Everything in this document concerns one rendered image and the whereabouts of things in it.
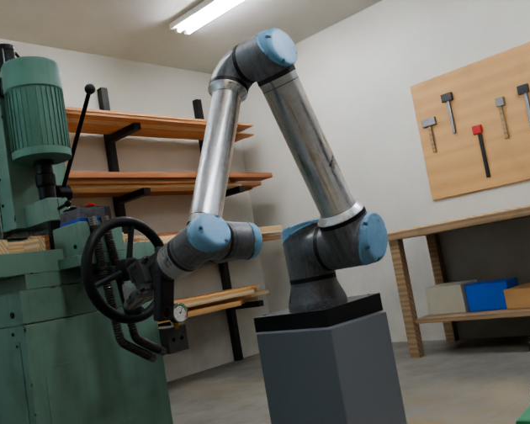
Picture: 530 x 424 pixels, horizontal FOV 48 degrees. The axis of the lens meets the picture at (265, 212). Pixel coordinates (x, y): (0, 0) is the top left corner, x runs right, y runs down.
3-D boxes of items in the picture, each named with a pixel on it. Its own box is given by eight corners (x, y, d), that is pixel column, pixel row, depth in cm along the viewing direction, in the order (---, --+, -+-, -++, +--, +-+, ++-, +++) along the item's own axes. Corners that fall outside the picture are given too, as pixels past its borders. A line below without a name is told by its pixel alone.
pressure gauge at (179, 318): (175, 330, 184) (172, 304, 185) (167, 331, 187) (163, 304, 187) (190, 326, 189) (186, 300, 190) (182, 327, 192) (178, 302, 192)
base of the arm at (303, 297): (309, 304, 204) (303, 276, 205) (357, 298, 194) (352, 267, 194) (278, 315, 189) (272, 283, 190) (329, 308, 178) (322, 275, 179)
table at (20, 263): (1, 275, 143) (-3, 250, 143) (-55, 288, 161) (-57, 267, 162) (186, 253, 190) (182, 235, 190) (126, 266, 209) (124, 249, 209)
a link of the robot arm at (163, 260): (204, 269, 141) (173, 274, 133) (192, 278, 143) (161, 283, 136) (189, 236, 143) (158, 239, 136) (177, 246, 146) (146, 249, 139)
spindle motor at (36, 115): (31, 152, 174) (18, 50, 177) (2, 166, 185) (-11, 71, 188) (83, 155, 188) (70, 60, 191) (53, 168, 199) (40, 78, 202)
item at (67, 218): (80, 221, 163) (76, 202, 164) (57, 229, 170) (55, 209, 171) (119, 219, 173) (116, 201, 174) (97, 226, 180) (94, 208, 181)
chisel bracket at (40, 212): (50, 225, 179) (46, 197, 179) (26, 233, 187) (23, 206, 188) (72, 224, 184) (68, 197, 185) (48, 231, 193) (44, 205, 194)
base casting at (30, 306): (22, 325, 154) (18, 290, 155) (-70, 338, 190) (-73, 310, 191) (156, 300, 189) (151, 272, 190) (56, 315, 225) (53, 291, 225)
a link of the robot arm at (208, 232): (240, 246, 134) (207, 246, 126) (206, 272, 141) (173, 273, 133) (225, 210, 137) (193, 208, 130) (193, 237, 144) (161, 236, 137)
